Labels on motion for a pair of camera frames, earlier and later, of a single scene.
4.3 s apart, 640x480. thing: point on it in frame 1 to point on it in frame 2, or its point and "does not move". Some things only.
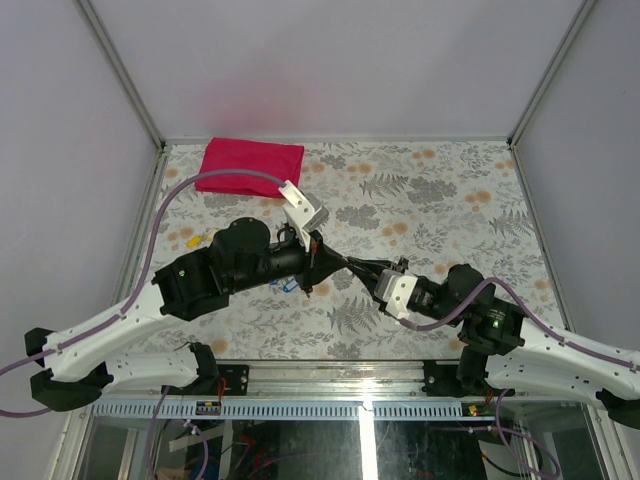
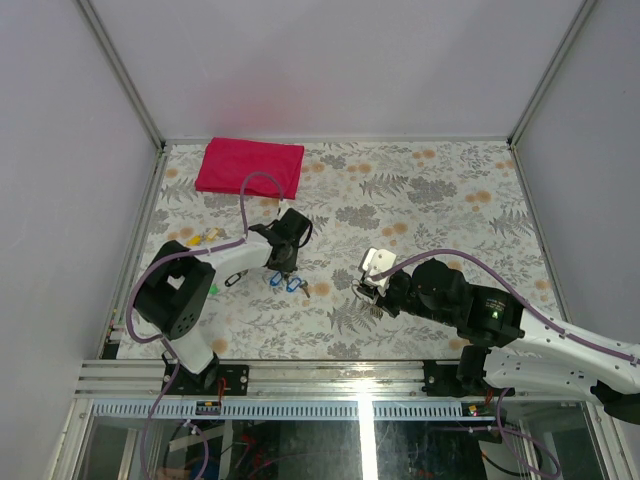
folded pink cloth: x=282 y=161 does not move
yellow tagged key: x=193 y=241 does not move
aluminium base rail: x=333 y=379 does not move
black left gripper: x=322 y=261 to x=290 y=266
